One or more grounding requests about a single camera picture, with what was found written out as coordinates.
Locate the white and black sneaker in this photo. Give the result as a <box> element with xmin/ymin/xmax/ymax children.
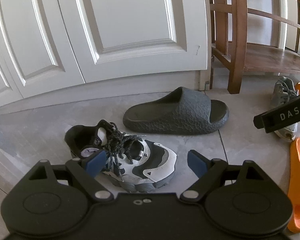
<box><xmin>64</xmin><ymin>119</ymin><xmax>177</xmax><ymax>193</ymax></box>

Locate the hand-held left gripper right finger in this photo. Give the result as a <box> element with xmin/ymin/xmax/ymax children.
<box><xmin>180</xmin><ymin>150</ymin><xmax>264</xmax><ymax>202</ymax></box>

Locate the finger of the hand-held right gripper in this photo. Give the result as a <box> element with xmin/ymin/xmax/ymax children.
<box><xmin>253</xmin><ymin>90</ymin><xmax>300</xmax><ymax>134</ymax></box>

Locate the white panelled cabinet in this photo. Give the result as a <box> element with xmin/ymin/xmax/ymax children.
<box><xmin>0</xmin><ymin>0</ymin><xmax>213</xmax><ymax>110</ymax></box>

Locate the dark grey slide sandal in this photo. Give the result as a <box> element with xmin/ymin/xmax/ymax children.
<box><xmin>122</xmin><ymin>87</ymin><xmax>230</xmax><ymax>136</ymax></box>

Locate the grey sneaker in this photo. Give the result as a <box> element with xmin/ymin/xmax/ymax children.
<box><xmin>270</xmin><ymin>77</ymin><xmax>300</xmax><ymax>140</ymax></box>

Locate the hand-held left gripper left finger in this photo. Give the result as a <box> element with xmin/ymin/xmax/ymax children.
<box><xmin>27</xmin><ymin>150</ymin><xmax>114</xmax><ymax>203</ymax></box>

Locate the wooden shoe rack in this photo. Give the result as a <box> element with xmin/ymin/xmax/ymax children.
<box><xmin>207</xmin><ymin>0</ymin><xmax>300</xmax><ymax>95</ymax></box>

